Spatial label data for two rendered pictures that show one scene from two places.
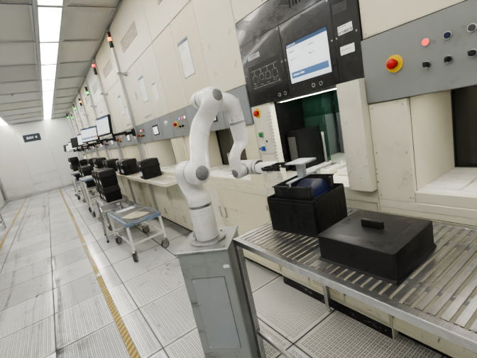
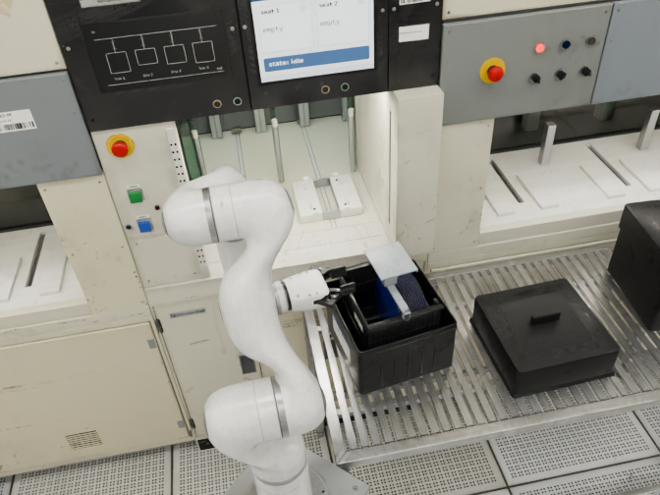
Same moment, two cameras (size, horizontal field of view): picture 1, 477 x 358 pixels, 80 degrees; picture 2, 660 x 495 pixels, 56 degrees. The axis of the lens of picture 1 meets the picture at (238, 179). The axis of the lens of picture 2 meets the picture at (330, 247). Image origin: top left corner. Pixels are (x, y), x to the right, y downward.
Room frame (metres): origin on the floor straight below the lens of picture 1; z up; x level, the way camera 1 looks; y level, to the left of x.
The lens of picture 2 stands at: (1.02, 0.82, 2.12)
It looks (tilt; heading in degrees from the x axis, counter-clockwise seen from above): 40 degrees down; 294
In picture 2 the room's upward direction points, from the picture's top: 4 degrees counter-clockwise
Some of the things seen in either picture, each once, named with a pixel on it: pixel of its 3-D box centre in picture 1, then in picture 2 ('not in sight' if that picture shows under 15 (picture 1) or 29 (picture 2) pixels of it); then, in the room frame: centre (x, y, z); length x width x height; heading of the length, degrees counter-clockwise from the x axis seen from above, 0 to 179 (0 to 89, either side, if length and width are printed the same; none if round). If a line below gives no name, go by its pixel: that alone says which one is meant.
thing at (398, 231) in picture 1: (373, 236); (541, 330); (0.96, -0.44, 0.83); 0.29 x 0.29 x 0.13; 34
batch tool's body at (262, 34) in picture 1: (348, 150); (270, 163); (1.94, -0.78, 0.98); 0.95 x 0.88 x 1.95; 122
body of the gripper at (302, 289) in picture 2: (265, 166); (303, 291); (1.54, -0.16, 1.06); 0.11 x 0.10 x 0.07; 40
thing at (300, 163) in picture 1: (304, 191); (388, 303); (1.36, -0.31, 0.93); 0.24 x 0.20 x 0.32; 130
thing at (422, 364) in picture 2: (307, 207); (388, 323); (1.36, -0.31, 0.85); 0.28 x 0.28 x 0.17; 40
